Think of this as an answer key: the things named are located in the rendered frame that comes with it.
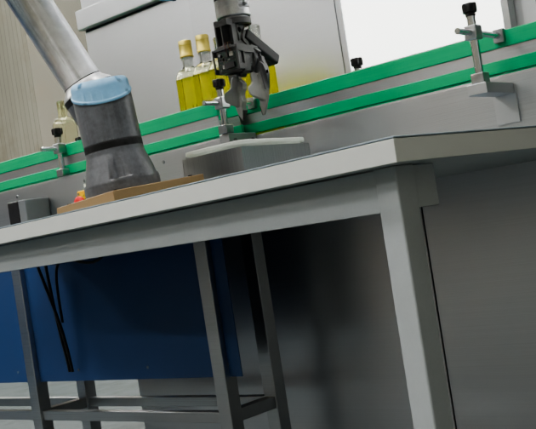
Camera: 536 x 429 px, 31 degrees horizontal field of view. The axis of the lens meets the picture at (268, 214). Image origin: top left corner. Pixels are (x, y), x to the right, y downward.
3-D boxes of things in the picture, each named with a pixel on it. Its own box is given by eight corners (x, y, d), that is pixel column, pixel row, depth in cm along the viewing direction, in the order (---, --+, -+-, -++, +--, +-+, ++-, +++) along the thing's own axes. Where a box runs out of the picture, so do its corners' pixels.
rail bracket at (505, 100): (525, 121, 185) (507, 4, 185) (483, 122, 172) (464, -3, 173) (502, 125, 188) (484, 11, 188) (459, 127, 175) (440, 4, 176)
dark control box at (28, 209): (53, 227, 263) (48, 197, 263) (28, 231, 257) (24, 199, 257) (35, 231, 268) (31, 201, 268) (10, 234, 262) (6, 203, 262)
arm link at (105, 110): (81, 146, 185) (65, 77, 185) (84, 152, 199) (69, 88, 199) (143, 133, 187) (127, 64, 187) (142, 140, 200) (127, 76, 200)
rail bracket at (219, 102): (262, 131, 227) (254, 78, 227) (213, 133, 214) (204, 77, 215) (253, 134, 229) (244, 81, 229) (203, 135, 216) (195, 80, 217)
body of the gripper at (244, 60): (214, 78, 208) (205, 23, 208) (240, 79, 215) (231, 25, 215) (242, 71, 203) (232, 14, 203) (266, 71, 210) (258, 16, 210)
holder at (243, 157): (329, 177, 214) (323, 141, 214) (247, 185, 193) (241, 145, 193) (270, 188, 225) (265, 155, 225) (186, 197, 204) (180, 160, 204)
